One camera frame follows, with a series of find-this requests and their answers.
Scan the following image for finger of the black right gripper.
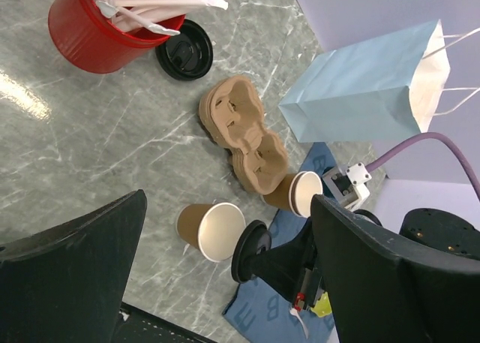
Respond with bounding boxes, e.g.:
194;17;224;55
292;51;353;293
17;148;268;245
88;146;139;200
248;222;319;302

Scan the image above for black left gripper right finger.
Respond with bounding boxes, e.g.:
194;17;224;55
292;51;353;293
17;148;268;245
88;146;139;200
311;195;479;342

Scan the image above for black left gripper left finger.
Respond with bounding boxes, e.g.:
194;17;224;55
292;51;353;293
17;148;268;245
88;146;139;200
1;190;147;342

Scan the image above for black coffee cup lid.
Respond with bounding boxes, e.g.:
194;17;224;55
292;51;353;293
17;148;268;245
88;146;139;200
154;20;214;81
231;220;272;284

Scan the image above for brown paper cup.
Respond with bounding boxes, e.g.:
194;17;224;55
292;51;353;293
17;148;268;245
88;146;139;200
176;202;247;263

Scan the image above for brown pulp cup carrier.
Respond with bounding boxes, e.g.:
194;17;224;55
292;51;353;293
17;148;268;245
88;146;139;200
198;75;289;195

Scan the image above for blue letter print cloth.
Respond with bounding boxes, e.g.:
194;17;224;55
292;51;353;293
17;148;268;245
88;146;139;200
223;143;336;342

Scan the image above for green polka dot plate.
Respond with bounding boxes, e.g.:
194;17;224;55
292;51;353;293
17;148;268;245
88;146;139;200
310;292;332;317

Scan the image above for stacked brown paper cups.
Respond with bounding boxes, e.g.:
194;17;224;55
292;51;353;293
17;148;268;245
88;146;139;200
262;171;323;218

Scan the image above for light blue paper bag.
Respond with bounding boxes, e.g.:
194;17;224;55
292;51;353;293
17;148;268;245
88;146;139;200
278;20;451;143

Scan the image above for red cup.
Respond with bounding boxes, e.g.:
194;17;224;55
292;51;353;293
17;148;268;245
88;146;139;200
48;0;170;74

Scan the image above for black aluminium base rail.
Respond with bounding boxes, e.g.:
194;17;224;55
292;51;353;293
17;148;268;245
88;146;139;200
111;302;215;343

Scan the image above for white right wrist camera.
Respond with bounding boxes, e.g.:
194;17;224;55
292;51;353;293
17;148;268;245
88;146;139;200
322;162;372;211

